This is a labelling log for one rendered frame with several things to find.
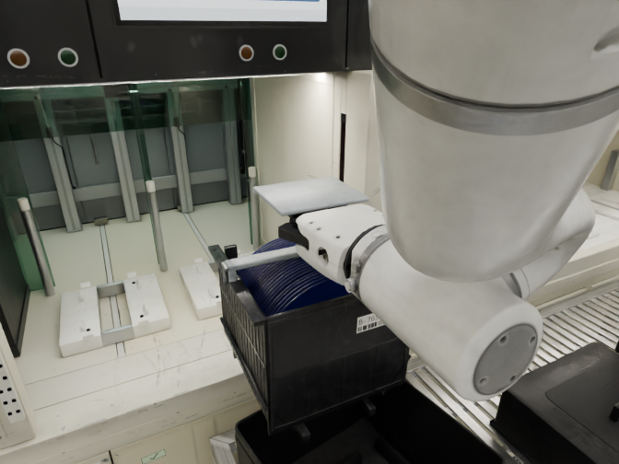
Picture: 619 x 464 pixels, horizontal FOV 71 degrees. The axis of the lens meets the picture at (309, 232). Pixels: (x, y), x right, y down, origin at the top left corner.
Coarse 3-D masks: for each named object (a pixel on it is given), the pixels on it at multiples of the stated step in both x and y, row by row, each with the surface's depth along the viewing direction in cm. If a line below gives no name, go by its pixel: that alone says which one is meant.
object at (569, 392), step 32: (576, 352) 88; (608, 352) 88; (544, 384) 80; (576, 384) 80; (608, 384) 80; (512, 416) 79; (544, 416) 74; (576, 416) 74; (608, 416) 74; (544, 448) 74; (576, 448) 69; (608, 448) 68
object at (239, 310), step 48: (288, 192) 55; (336, 192) 55; (240, 288) 53; (240, 336) 59; (288, 336) 49; (336, 336) 53; (384, 336) 57; (288, 384) 52; (336, 384) 56; (384, 384) 61
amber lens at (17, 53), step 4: (8, 52) 48; (12, 52) 48; (16, 52) 48; (20, 52) 49; (24, 52) 49; (8, 56) 48; (12, 56) 48; (16, 56) 48; (20, 56) 49; (24, 56) 49; (28, 56) 49; (8, 60) 48; (12, 60) 48; (16, 60) 49; (20, 60) 49; (24, 60) 49; (28, 60) 49; (12, 64) 49; (16, 64) 49; (20, 64) 49; (24, 64) 49; (28, 64) 49
